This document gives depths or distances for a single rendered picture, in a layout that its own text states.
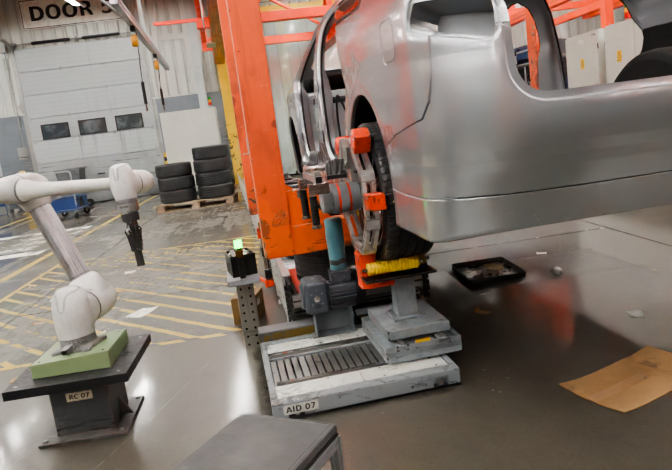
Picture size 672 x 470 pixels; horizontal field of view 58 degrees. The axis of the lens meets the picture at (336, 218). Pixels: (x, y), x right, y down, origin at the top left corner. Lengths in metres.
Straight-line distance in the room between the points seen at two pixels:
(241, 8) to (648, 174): 2.08
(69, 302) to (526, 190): 1.94
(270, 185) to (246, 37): 0.77
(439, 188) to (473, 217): 0.15
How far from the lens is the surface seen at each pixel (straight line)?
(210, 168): 11.18
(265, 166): 3.24
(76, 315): 2.89
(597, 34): 8.25
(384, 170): 2.59
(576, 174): 2.06
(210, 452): 1.85
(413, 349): 2.85
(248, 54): 3.26
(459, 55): 1.95
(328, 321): 3.39
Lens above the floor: 1.20
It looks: 9 degrees down
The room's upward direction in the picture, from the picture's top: 7 degrees counter-clockwise
